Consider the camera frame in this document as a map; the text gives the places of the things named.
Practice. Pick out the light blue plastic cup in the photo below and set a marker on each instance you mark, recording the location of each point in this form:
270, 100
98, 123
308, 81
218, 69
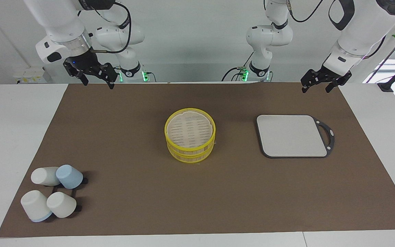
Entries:
70, 176

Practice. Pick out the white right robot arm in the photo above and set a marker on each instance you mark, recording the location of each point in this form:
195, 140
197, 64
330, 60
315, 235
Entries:
57, 24

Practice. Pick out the yellow bamboo steamer base tier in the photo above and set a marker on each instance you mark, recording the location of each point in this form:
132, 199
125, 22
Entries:
190, 159

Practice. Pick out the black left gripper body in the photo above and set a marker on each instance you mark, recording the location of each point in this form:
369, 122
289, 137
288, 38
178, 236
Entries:
327, 76

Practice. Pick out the white plastic cup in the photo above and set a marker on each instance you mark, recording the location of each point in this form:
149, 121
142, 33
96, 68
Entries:
62, 205
44, 176

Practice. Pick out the white power outlet box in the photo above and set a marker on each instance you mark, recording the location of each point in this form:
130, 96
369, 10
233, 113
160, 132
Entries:
33, 75

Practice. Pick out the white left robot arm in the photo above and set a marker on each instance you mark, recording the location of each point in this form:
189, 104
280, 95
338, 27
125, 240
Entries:
362, 37

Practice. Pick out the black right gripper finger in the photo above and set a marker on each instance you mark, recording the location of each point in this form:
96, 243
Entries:
111, 81
84, 79

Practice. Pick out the white cup with blue rim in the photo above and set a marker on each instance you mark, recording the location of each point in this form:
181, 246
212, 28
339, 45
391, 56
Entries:
34, 205

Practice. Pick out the white perforated steamer liner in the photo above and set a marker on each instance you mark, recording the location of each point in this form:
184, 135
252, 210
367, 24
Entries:
190, 129

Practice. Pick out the yellow bamboo steamer lid tier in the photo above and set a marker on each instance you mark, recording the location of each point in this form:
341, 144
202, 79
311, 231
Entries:
190, 150

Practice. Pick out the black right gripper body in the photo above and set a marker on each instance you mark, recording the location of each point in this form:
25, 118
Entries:
87, 65

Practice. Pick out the white grey-rimmed cutting board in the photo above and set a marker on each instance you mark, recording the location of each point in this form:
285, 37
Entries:
290, 135

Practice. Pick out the brown table mat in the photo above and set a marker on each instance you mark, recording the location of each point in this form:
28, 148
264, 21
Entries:
218, 199

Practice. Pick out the black cup rack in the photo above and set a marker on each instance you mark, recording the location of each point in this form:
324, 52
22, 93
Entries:
80, 208

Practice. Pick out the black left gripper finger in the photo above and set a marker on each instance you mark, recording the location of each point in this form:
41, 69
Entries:
306, 86
331, 86

